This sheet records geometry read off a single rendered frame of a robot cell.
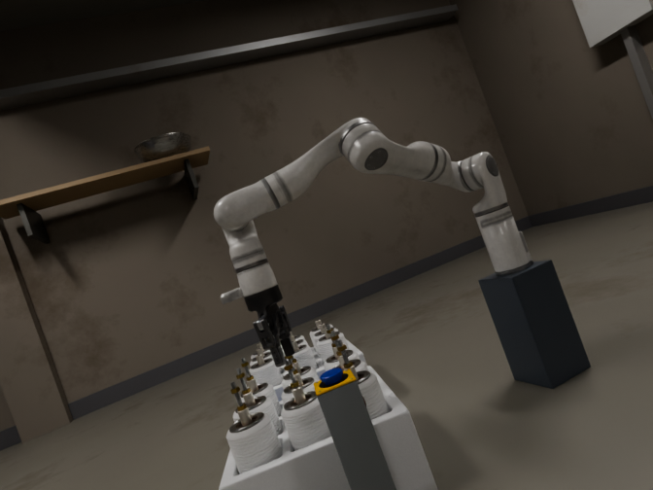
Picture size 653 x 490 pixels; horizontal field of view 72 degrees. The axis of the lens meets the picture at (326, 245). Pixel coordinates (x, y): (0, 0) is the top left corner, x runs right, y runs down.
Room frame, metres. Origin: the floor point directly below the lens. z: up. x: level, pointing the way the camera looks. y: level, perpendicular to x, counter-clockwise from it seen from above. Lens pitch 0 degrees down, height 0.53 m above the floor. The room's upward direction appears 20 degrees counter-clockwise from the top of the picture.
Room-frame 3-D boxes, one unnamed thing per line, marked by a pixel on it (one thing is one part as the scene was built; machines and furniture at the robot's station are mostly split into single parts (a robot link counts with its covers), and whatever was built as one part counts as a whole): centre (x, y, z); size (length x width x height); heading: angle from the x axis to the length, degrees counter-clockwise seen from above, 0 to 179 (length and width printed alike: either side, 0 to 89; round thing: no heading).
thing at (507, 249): (1.22, -0.45, 0.39); 0.09 x 0.09 x 0.17; 19
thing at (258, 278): (0.94, 0.18, 0.53); 0.11 x 0.09 x 0.06; 78
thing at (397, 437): (1.05, 0.17, 0.09); 0.39 x 0.39 x 0.18; 6
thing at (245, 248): (0.94, 0.16, 0.62); 0.09 x 0.07 x 0.15; 6
